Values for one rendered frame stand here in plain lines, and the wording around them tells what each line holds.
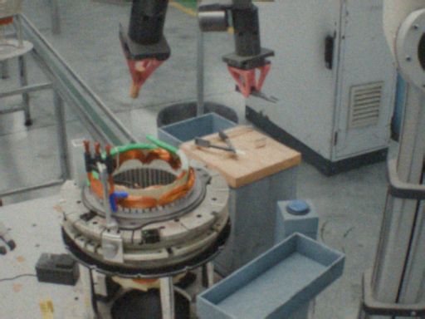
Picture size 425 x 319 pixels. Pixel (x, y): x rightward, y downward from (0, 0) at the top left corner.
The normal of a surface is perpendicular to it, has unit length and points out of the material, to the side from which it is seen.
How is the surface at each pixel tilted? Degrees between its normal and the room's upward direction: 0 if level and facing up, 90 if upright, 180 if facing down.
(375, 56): 90
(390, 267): 90
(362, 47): 90
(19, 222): 0
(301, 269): 0
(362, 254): 0
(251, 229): 90
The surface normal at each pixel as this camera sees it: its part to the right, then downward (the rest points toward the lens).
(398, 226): -0.18, 0.43
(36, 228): 0.00, -0.90
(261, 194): 0.61, 0.35
